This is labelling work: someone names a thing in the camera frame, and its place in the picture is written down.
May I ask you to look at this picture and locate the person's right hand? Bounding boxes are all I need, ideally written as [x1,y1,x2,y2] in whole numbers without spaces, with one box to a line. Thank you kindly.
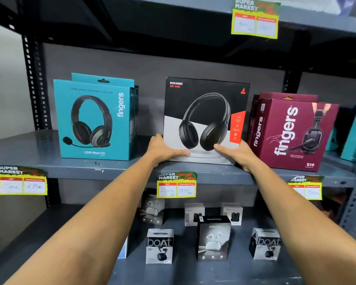
[214,139,263,175]

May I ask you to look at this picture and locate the person's left hand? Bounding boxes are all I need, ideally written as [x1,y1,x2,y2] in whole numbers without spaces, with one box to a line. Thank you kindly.
[144,133,191,168]

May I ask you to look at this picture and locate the black and white headphone box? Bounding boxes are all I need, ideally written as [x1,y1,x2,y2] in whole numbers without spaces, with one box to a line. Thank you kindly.
[163,76,251,165]

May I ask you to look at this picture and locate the person's left forearm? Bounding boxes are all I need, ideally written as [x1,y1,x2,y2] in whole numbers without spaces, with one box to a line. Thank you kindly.
[4,156,157,285]

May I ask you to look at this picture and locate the person's right forearm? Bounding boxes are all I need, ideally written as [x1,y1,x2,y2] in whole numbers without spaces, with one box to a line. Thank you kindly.
[250,164,356,285]

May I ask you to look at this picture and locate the yellow green price tag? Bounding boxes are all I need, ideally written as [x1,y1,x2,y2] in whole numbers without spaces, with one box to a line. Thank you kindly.
[0,165,48,196]
[288,175,325,201]
[231,0,282,39]
[156,171,198,199]

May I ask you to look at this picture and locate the small white earbuds box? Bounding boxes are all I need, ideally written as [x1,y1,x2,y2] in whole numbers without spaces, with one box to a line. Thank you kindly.
[220,202,244,226]
[184,203,205,227]

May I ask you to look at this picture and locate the dark earbuds box white case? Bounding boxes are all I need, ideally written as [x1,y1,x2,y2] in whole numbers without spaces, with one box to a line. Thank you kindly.
[140,189,166,226]

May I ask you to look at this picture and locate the maroon headset box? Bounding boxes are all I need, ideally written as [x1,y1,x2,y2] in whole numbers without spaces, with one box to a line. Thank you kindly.
[247,99,340,172]
[253,92,319,110]

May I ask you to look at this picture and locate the large black earbuds box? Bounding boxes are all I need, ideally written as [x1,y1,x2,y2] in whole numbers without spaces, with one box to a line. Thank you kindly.
[196,216,231,261]

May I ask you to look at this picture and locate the white earbuds box black buds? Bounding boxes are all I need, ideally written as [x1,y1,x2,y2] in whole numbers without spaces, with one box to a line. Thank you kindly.
[146,229,174,264]

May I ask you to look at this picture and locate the black earbuds box white lettering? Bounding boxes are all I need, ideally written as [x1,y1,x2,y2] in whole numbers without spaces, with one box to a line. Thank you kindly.
[249,228,282,261]

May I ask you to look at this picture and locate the blue and white small box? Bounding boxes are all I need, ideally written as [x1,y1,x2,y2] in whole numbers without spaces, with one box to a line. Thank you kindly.
[117,237,128,260]

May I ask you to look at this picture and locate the dark grey metal shelf rack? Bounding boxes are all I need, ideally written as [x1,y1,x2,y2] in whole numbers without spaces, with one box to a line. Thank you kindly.
[0,0,356,285]

